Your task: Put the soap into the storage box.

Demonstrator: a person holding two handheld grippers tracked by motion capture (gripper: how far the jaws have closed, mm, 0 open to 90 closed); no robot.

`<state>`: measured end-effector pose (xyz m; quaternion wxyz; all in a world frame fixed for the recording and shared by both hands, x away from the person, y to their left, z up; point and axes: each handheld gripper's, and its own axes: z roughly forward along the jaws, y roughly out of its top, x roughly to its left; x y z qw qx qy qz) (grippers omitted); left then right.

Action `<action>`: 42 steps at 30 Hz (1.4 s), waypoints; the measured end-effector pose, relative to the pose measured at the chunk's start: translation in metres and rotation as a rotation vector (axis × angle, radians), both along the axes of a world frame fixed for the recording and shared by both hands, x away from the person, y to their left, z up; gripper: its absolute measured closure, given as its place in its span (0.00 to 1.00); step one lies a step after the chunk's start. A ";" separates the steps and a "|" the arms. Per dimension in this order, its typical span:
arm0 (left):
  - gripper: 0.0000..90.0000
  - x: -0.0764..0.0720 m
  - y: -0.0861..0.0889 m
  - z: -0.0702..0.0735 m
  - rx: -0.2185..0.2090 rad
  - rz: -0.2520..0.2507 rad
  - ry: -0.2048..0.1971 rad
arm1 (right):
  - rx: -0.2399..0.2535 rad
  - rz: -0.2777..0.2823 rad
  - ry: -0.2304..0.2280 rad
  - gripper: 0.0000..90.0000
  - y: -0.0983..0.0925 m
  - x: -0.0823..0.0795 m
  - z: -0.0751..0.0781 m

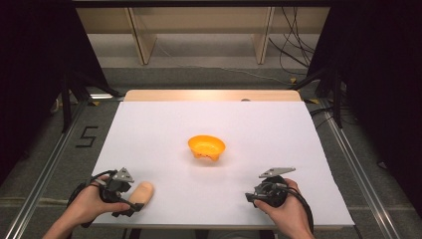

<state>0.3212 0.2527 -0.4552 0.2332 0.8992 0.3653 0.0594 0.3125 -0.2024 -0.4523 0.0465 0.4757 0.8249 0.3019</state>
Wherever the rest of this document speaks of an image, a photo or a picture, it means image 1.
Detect orange plastic bowl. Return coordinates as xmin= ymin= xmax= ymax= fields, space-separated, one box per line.
xmin=187 ymin=133 xmax=227 ymax=163

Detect black floor cables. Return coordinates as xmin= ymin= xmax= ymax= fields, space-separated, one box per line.
xmin=268 ymin=6 xmax=317 ymax=77

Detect black metal stand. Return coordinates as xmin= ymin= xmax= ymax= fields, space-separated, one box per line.
xmin=60 ymin=68 xmax=121 ymax=134
xmin=293 ymin=64 xmax=346 ymax=129

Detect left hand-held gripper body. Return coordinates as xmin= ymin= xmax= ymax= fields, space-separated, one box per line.
xmin=99 ymin=166 xmax=135 ymax=204

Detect person's left hand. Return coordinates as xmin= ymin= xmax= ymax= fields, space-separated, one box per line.
xmin=67 ymin=174 xmax=131 ymax=227

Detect white table cover sheet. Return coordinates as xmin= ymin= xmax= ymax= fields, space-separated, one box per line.
xmin=90 ymin=101 xmax=356 ymax=229

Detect aluminium floor rail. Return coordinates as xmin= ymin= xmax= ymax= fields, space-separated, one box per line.
xmin=318 ymin=99 xmax=401 ymax=239
xmin=3 ymin=99 xmax=93 ymax=239

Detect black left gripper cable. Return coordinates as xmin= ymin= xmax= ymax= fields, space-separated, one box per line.
xmin=67 ymin=169 xmax=119 ymax=229

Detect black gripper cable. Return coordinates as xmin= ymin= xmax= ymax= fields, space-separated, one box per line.
xmin=67 ymin=169 xmax=119 ymax=229
xmin=280 ymin=185 xmax=316 ymax=234

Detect person's right hand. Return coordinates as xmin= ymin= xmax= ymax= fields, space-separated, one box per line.
xmin=254 ymin=178 xmax=315 ymax=239

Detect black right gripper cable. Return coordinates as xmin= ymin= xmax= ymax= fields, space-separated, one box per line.
xmin=280 ymin=185 xmax=316 ymax=234

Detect light wooden shelf unit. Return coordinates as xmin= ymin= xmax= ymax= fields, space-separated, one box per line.
xmin=76 ymin=6 xmax=330 ymax=67

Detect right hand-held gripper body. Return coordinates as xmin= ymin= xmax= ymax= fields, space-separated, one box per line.
xmin=253 ymin=166 xmax=297 ymax=209

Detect black curtain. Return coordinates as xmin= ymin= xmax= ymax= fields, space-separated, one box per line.
xmin=0 ymin=0 xmax=110 ymax=187
xmin=307 ymin=0 xmax=422 ymax=213

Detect tan bread roll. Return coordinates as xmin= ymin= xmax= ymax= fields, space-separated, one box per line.
xmin=127 ymin=181 xmax=155 ymax=206

